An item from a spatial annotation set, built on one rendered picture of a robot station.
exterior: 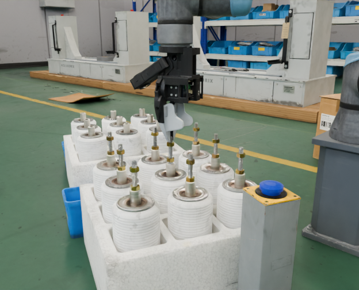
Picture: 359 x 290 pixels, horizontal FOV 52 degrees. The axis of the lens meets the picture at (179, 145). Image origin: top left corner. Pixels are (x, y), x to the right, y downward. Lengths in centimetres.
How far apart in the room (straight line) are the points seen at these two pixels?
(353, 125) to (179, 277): 59
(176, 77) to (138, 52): 329
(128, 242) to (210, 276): 19
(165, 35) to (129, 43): 319
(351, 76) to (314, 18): 173
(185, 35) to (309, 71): 203
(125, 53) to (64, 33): 135
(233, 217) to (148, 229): 19
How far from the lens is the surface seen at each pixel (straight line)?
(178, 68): 79
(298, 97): 273
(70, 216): 111
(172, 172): 86
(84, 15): 796
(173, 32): 77
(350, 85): 104
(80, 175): 120
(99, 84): 418
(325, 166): 108
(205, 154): 101
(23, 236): 121
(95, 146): 121
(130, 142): 123
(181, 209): 74
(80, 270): 101
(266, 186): 63
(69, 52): 510
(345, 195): 109
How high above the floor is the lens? 57
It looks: 17 degrees down
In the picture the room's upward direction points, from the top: straight up
